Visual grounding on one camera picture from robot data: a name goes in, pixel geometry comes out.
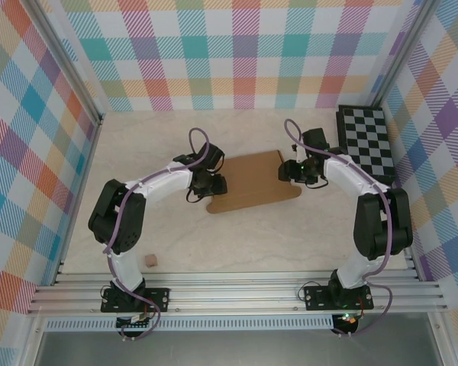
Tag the brown cardboard paper box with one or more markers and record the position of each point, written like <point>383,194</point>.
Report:
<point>252,183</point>

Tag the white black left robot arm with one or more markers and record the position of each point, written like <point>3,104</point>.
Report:
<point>164,183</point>

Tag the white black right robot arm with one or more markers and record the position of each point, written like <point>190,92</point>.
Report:
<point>347,175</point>

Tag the black grey checkerboard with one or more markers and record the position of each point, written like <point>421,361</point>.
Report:
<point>370,141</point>

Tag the small wooden cube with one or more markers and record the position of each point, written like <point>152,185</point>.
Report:
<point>151,261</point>

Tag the aluminium rail frame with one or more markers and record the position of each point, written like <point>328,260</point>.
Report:
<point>233,293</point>

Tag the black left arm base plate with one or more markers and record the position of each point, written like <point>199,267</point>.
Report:
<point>158,297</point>

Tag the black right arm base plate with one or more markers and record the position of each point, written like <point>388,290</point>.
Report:
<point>317,297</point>

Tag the aluminium corner post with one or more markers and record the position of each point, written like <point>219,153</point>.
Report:
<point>68,65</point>
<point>400,53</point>

